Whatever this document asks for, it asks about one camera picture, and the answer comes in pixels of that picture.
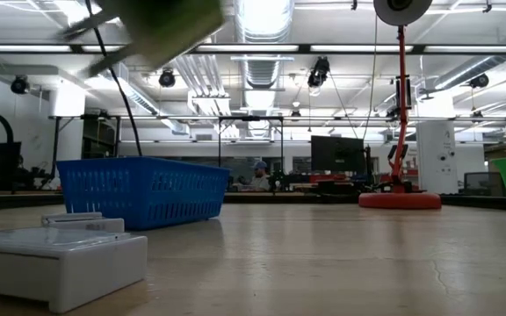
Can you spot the white round pillar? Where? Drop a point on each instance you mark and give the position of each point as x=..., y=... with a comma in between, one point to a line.
x=435, y=153

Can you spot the blue plastic basket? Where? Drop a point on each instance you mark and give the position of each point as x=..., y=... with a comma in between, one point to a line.
x=147, y=193

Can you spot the black computer monitor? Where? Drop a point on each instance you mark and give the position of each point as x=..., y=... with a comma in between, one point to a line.
x=336, y=153
x=6, y=155

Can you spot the green and white plug charger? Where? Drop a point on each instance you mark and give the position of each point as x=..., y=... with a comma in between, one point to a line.
x=169, y=26

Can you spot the white LCD display unit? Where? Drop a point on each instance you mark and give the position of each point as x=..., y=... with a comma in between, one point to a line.
x=86, y=224

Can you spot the black ceiling spotlight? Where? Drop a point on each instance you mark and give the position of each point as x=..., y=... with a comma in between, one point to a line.
x=167, y=79
x=319, y=72
x=19, y=85
x=479, y=81

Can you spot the red desk lamp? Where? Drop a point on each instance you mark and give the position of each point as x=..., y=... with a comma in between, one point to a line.
x=400, y=201

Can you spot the black background frame rack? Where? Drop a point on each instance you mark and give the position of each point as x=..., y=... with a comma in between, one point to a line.
x=55, y=149

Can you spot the black aluminium table frame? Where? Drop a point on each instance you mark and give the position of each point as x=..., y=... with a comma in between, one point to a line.
x=16, y=201

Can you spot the white flat box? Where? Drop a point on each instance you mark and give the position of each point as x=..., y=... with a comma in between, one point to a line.
x=59, y=267

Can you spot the person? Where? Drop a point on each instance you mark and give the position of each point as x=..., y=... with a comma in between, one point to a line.
x=260, y=180

